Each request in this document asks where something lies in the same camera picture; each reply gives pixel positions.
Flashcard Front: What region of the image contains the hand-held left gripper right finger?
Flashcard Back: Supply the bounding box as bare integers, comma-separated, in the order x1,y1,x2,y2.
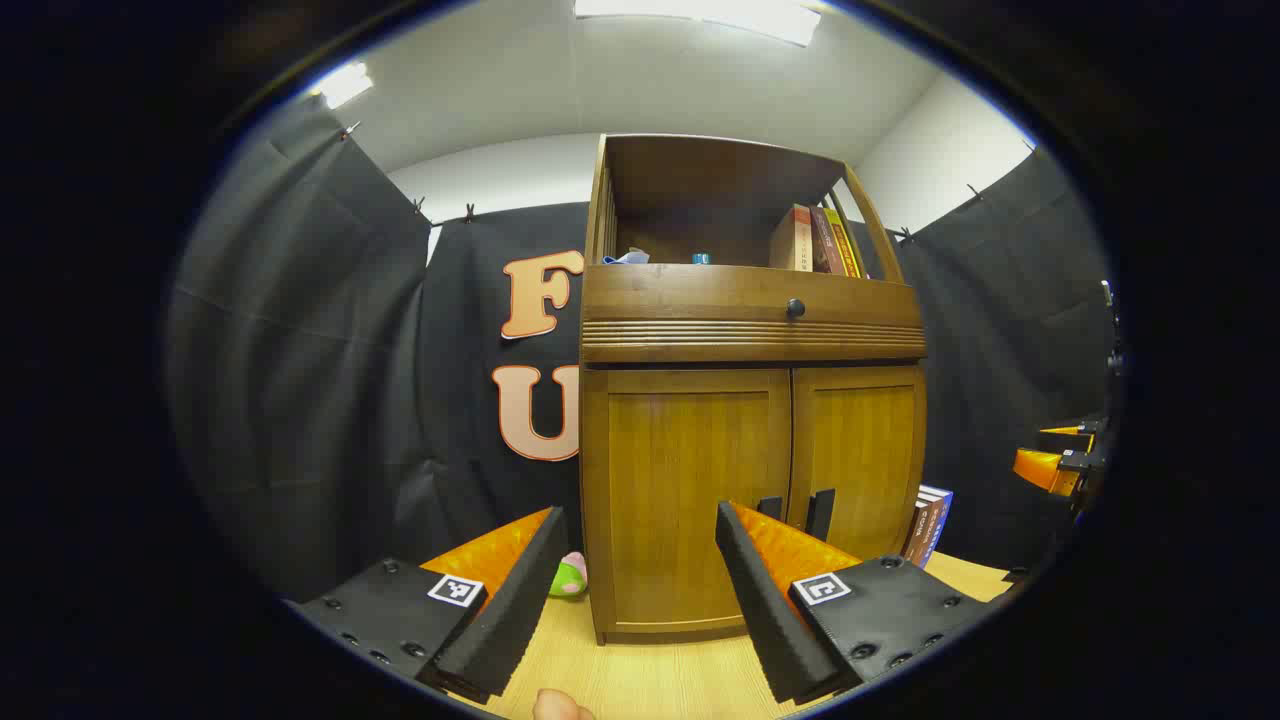
715,498,1001,706

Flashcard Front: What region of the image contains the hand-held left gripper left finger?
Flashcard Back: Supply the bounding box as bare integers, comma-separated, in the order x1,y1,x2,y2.
285,505,571,704

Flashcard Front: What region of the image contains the wooden shoe cabinet door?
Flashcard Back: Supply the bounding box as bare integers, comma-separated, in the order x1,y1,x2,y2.
580,367,797,637
788,365,927,567

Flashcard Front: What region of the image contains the wooden double-door shoe cabinet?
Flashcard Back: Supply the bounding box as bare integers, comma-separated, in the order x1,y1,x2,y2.
578,133,929,646

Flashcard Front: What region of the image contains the green and pink toy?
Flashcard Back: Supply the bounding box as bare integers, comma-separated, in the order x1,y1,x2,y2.
548,551,589,599

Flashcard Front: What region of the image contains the blue book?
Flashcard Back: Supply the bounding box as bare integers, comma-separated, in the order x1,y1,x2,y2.
918,484,955,569

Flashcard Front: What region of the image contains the dark red book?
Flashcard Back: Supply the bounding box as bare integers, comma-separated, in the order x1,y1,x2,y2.
808,206,849,275

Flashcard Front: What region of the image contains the black backdrop cloth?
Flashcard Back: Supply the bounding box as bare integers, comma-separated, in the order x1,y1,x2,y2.
165,95,1117,603

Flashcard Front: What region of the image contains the small ceiling light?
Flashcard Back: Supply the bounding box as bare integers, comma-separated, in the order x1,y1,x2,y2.
310,62,374,109

